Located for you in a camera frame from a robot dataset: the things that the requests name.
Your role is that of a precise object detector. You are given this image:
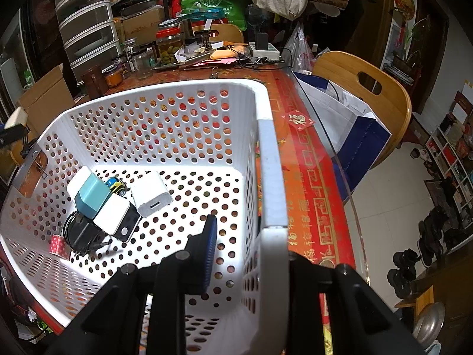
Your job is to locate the pink polka dot charger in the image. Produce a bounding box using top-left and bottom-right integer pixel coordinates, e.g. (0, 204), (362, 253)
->
(49, 235), (71, 260)

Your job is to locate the small white charger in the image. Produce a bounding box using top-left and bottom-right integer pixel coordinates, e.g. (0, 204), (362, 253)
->
(130, 171), (173, 217)

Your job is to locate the black power adapter with cable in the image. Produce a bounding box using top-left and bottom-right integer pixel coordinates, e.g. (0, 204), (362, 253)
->
(63, 211), (112, 256)

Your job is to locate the white perforated plastic basket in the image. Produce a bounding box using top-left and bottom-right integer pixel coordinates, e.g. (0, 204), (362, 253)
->
(1, 79), (289, 354)

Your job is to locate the white plastic drawer tower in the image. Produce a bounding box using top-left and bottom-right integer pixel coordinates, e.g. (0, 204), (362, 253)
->
(54, 0), (121, 84)

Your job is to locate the cardboard box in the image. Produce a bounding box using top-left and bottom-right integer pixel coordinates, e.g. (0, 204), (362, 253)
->
(18, 64), (74, 135)

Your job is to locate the black and white cube charger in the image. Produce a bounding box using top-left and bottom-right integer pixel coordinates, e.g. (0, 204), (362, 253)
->
(93, 193), (142, 243)

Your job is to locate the brown ceramic mug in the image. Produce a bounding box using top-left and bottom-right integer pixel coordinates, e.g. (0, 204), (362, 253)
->
(81, 66), (108, 99)

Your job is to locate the teal and white plug adapter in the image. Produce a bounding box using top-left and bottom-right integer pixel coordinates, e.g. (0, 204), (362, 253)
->
(74, 173), (111, 220)

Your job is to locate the white power strip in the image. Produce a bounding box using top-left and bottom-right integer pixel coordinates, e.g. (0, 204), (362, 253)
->
(249, 42), (281, 62)

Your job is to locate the red patterned tablecloth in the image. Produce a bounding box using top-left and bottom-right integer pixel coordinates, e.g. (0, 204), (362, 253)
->
(71, 71), (354, 354)

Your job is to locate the white blue paper bag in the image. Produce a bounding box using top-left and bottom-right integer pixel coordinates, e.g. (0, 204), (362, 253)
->
(294, 72), (391, 201)

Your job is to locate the orange honey jar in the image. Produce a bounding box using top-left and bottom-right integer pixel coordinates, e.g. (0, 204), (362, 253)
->
(104, 67), (123, 88)

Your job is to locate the large white square charger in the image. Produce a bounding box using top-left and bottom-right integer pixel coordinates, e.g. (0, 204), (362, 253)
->
(67, 166), (91, 200)

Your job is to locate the wooden chair right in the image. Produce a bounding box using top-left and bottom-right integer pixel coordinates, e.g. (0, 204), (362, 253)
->
(313, 51), (412, 166)

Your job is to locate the empty glass jar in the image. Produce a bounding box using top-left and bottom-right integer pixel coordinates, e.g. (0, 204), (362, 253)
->
(133, 51), (152, 79)

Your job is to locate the red lid pickle jar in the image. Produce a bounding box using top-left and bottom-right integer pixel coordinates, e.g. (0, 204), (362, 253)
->
(156, 27), (184, 66)

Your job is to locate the binder clip on basket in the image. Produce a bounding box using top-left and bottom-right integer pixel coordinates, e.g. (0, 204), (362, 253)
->
(20, 138), (48, 180)

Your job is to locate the yellow toy car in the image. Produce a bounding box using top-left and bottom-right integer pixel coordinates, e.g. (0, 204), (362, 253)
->
(106, 176), (128, 197)

